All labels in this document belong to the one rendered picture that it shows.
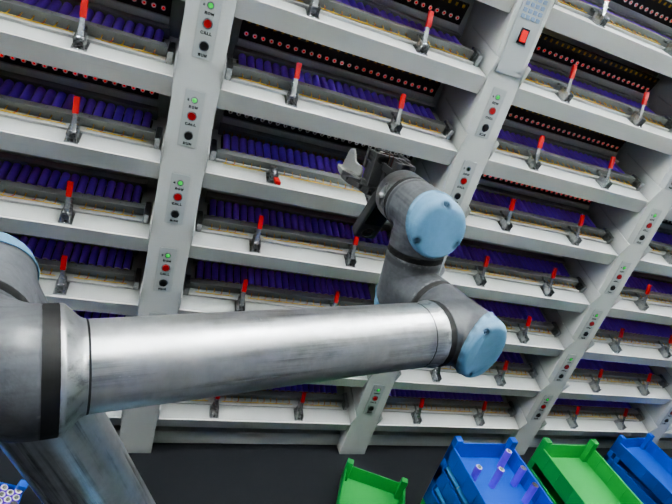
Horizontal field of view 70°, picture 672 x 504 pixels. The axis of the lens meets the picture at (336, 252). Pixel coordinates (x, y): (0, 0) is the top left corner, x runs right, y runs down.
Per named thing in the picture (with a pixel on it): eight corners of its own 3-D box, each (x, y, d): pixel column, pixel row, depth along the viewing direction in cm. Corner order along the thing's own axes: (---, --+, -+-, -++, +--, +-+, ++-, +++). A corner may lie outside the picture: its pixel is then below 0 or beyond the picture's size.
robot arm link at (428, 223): (403, 261, 70) (421, 196, 66) (375, 229, 81) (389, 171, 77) (459, 266, 73) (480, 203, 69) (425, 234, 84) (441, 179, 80)
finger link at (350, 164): (345, 142, 100) (374, 156, 94) (337, 170, 102) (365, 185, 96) (334, 141, 98) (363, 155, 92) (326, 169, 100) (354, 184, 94)
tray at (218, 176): (424, 230, 134) (441, 204, 128) (200, 187, 113) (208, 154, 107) (406, 185, 148) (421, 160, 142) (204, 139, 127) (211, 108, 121)
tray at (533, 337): (556, 356, 172) (582, 334, 163) (408, 342, 151) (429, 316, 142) (532, 311, 186) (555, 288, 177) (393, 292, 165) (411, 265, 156)
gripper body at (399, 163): (400, 154, 94) (426, 170, 84) (387, 195, 97) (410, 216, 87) (365, 145, 92) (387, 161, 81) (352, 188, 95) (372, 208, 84)
